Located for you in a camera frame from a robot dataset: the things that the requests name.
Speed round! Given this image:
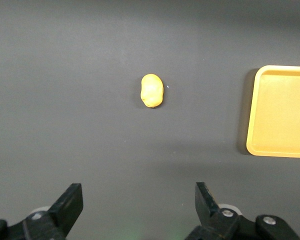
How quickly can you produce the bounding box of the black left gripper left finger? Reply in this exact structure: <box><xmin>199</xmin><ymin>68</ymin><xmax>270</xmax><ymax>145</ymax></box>
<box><xmin>0</xmin><ymin>183</ymin><xmax>84</xmax><ymax>240</ymax></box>

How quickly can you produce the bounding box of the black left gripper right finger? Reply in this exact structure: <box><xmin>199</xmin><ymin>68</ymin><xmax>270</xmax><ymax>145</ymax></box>
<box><xmin>184</xmin><ymin>181</ymin><xmax>300</xmax><ymax>240</ymax></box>

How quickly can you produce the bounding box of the yellow plastic tray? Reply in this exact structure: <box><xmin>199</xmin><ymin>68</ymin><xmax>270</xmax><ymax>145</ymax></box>
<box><xmin>246</xmin><ymin>65</ymin><xmax>300</xmax><ymax>159</ymax></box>

